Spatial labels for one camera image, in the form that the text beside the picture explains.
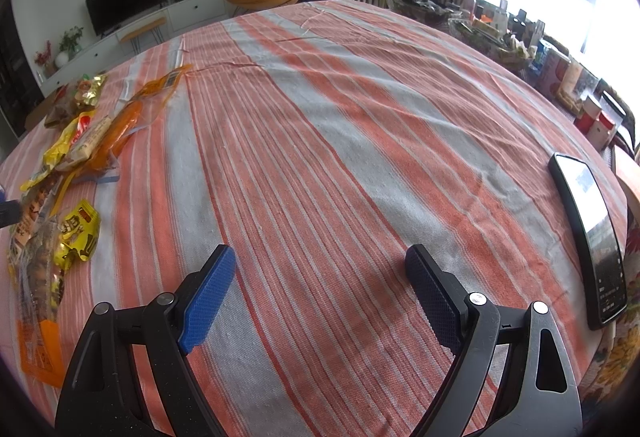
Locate clear barcode snack bag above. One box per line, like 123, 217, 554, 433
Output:
10, 219, 67, 324

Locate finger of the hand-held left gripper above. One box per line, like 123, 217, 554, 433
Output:
0, 187, 24, 229

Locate yellow snack packet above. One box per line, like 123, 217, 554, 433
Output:
20, 112, 97, 192

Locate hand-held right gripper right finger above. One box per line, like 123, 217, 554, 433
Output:
405, 244, 584, 437

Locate dark display cabinet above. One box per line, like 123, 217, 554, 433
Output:
0, 2, 46, 140

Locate dark yellow-edged snack packet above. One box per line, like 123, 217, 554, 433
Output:
54, 199, 101, 264

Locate clear bag of walnuts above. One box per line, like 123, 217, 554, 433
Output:
44, 74, 109, 130

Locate orange snack packet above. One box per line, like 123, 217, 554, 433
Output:
7, 177, 68, 389

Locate black smartphone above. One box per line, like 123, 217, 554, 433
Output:
548, 153, 629, 331

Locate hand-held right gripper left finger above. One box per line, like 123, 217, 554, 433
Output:
54, 244, 237, 437

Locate red flowers in vase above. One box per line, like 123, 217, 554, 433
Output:
34, 41, 56, 78

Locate white snack bar packet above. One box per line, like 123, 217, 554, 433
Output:
56, 114, 114, 168

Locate row of bottles and jars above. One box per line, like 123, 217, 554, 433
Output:
447, 0, 634, 154

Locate orange grey striped tablecloth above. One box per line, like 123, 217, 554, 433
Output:
0, 0, 629, 437

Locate floral chair cushion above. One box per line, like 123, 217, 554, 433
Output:
582, 307, 640, 406

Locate white tv cabinet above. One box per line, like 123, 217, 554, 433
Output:
37, 0, 232, 84

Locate wooden stool with metal legs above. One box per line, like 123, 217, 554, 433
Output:
120, 17, 168, 56

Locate green plant in round vase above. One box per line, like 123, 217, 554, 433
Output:
54, 26, 85, 70

